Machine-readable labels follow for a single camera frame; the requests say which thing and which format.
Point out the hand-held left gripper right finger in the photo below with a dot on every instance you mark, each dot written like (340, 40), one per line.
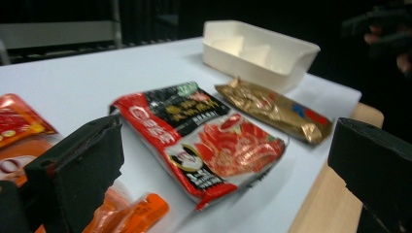
(375, 158)

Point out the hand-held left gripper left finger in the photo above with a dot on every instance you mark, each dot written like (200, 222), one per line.
(81, 168)

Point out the orange and white packet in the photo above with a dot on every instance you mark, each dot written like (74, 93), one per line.
(139, 212)

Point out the red and orange packet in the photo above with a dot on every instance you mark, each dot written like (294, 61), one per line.
(16, 119)

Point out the gold foil packet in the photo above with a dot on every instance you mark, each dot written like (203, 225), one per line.
(275, 110)

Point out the red and black sauce packet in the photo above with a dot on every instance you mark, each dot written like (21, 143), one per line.
(207, 142)

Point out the white plastic storage bin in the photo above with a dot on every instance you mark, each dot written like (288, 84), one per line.
(259, 55)

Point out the white table sheet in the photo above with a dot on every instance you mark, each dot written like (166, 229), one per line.
(97, 77)

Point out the grey metal stand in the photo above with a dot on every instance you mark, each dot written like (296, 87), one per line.
(64, 34)

